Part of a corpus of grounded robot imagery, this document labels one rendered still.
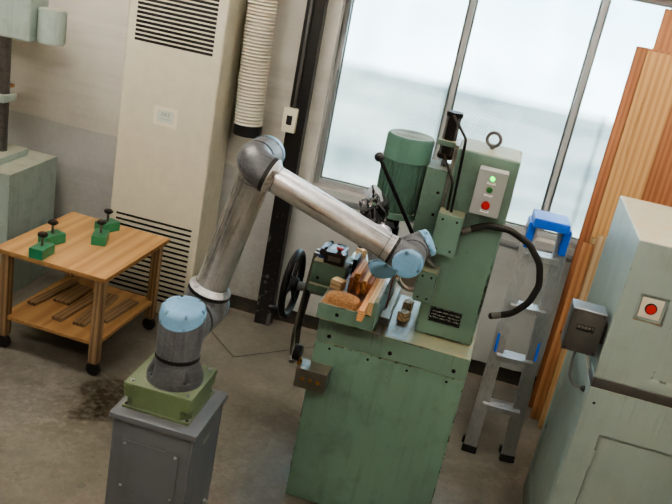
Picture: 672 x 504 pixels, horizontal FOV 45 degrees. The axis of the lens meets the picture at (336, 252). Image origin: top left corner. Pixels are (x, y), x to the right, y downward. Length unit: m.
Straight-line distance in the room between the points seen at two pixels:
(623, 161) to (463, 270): 1.41
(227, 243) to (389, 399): 0.89
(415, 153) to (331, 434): 1.14
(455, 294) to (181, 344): 1.02
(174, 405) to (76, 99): 2.55
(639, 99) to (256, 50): 1.87
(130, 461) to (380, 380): 0.94
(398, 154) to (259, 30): 1.51
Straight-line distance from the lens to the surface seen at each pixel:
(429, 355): 2.98
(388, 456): 3.21
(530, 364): 3.80
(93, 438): 3.62
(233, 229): 2.66
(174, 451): 2.77
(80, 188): 4.98
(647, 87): 4.11
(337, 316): 2.90
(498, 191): 2.81
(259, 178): 2.43
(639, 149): 4.13
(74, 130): 4.92
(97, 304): 3.84
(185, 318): 2.63
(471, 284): 2.98
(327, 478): 3.33
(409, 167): 2.92
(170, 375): 2.71
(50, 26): 4.41
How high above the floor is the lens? 2.08
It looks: 20 degrees down
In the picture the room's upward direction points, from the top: 11 degrees clockwise
